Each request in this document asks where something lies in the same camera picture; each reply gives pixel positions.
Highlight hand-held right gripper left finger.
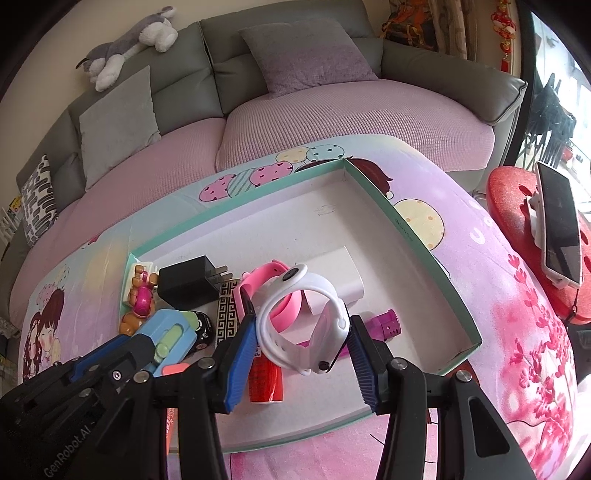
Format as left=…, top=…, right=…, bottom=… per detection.
left=95, top=314, right=258, bottom=480

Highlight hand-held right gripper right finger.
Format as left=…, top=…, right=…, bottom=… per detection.
left=348, top=315, right=539, bottom=480

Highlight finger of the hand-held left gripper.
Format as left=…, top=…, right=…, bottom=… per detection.
left=69, top=333, right=139, bottom=384
left=76, top=339, right=155, bottom=407

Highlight red glue bottle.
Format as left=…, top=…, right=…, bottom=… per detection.
left=248, top=342, right=283, bottom=404

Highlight purple lighter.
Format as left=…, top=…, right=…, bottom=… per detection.
left=295, top=309, right=402, bottom=358

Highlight black white patterned bar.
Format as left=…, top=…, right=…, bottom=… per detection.
left=215, top=278, right=243, bottom=347

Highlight black toy car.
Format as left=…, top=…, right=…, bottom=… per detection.
left=187, top=311, right=214, bottom=352

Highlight pink brown toy figure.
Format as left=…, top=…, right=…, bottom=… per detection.
left=119, top=270, right=160, bottom=337

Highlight pink wrist watch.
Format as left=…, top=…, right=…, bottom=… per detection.
left=233, top=260, right=310, bottom=333

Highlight white charger plug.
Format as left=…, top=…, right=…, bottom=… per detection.
left=295, top=246, right=366, bottom=317

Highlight white wrist watch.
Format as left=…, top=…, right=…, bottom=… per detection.
left=255, top=263, right=350, bottom=376

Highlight black charger plug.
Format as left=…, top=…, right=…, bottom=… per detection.
left=157, top=255, right=234, bottom=311

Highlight white hair clip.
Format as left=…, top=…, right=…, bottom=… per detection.
left=124, top=261, right=160, bottom=305

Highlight teal shallow cardboard box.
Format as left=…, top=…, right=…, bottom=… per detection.
left=124, top=157, right=483, bottom=455

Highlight black white patterned pillow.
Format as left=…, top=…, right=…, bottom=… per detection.
left=19, top=154, right=58, bottom=247

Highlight upright booklets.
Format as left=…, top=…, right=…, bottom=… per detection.
left=0, top=196, right=21, bottom=245

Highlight pink sofa seat cover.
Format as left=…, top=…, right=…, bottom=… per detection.
left=9, top=117, right=227, bottom=319
left=215, top=78, right=496, bottom=174

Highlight red stool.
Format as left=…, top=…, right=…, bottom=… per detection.
left=486, top=166, right=591, bottom=324

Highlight light grey pillow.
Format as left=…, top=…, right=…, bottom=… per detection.
left=78, top=65, right=162, bottom=190

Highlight smartphone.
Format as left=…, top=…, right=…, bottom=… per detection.
left=536, top=161, right=583, bottom=284

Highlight grey white plush dog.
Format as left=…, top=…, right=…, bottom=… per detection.
left=76, top=6, right=179, bottom=92

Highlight purple grey pillow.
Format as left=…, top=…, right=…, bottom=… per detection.
left=238, top=18, right=380, bottom=97

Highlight black folding rack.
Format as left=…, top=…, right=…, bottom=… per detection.
left=522, top=74, right=578, bottom=162

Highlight grey sofa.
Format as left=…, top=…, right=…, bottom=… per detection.
left=9, top=0, right=528, bottom=296

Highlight red orange embroidered cloth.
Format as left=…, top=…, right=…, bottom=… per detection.
left=379, top=0, right=438, bottom=51

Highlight patterned beige curtain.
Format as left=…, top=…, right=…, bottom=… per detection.
left=427, top=0, right=481, bottom=63

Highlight red hanging ornament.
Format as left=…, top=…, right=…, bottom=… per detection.
left=490, top=0, right=518, bottom=73

